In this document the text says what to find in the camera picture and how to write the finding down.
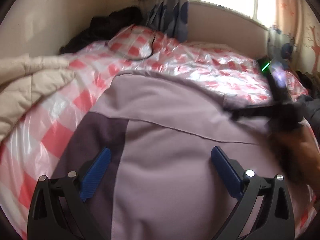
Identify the cream quilted duvet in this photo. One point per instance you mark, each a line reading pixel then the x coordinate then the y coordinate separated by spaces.
pixel 26 80

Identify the lilac and purple garment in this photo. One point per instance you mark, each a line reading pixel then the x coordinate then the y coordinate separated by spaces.
pixel 161 183

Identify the blue patterned curtain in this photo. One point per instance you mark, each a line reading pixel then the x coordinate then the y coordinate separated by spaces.
pixel 169 17
pixel 280 46

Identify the blue patterned curtain left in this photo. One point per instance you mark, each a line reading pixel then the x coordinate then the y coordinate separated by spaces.
pixel 169 17

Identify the dark grey puffer jacket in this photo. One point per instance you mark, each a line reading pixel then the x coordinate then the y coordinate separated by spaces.
pixel 310 101

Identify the black clothing pile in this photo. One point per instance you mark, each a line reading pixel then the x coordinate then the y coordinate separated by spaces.
pixel 103 28

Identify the pink checkered plastic sheet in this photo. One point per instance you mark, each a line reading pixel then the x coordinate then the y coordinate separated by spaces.
pixel 36 145

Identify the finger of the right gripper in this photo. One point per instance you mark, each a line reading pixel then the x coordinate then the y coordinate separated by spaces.
pixel 250 111

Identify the pink padded headboard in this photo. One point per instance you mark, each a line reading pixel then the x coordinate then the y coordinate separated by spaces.
pixel 213 24

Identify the white painted wardrobe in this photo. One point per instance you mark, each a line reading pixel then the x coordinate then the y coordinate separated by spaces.
pixel 306 57

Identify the right hand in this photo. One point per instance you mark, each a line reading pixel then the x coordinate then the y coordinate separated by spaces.
pixel 298 155

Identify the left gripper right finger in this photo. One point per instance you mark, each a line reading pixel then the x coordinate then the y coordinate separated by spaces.
pixel 275 219

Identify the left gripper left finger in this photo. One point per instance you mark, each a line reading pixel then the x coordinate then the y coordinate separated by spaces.
pixel 46 219

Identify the blue patterned curtain right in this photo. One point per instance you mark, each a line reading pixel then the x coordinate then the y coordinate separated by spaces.
pixel 280 46

